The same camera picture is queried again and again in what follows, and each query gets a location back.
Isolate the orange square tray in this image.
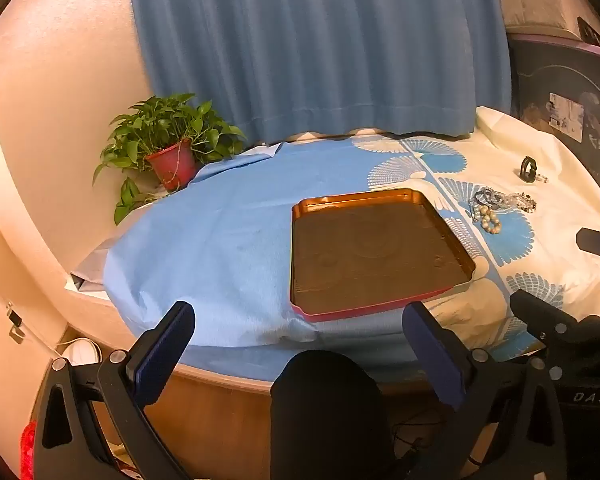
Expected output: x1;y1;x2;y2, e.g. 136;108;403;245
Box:
289;187;477;322

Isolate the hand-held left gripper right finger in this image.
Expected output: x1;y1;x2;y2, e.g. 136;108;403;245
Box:
402;302;567;480

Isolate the translucent storage box purple lid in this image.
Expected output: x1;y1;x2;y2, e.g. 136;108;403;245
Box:
509;34;600;203

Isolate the person's black trouser leg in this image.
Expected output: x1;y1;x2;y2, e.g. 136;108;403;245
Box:
269;349;397;480

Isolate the potted green plant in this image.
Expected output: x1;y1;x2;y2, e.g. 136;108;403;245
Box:
92;92;249;226

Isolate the pearl bracelet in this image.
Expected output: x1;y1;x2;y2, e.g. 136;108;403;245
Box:
479;206;504;234

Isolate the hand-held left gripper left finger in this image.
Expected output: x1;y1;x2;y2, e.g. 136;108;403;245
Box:
32;301;196;480

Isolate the blue and cream patterned tablecloth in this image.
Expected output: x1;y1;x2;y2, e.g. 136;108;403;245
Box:
70;105;600;382

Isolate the black tag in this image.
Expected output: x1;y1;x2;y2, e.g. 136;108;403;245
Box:
577;16;600;49

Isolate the blue curtain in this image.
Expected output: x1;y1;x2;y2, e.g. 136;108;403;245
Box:
126;0;512;144

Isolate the white slipper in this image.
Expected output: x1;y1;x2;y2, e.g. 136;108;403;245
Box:
60;338;102;367

